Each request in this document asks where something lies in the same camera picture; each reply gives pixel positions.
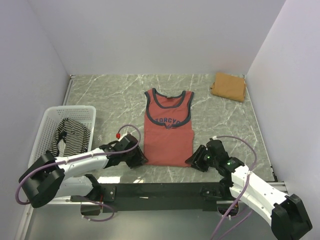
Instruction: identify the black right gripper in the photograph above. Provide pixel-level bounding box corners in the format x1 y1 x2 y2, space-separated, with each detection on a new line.
185 145 218 173

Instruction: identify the red printed tank top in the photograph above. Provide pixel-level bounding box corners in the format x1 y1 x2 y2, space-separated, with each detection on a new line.
143 88 195 168

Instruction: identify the black white striped tank top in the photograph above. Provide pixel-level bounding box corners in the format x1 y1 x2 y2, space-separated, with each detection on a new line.
47 118 91 157

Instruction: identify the tan tank top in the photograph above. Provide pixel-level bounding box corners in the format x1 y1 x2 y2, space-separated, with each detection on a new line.
210 72 246 103

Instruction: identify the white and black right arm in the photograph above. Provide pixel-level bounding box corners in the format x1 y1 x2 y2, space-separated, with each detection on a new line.
185 140 313 240

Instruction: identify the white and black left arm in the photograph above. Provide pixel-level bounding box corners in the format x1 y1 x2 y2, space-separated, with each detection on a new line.
15 136 148 208

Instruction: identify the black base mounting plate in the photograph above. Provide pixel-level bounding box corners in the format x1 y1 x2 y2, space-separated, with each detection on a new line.
70 181 236 217

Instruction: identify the white plastic laundry basket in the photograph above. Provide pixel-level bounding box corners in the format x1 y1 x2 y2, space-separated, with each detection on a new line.
28 105 97 167

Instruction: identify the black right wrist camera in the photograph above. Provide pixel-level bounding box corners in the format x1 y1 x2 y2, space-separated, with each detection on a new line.
206 138 229 162

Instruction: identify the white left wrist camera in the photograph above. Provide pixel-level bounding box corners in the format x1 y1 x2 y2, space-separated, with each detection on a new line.
114 133 138 151

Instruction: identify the aluminium rail frame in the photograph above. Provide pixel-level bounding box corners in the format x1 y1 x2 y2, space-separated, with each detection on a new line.
26 181 291 204

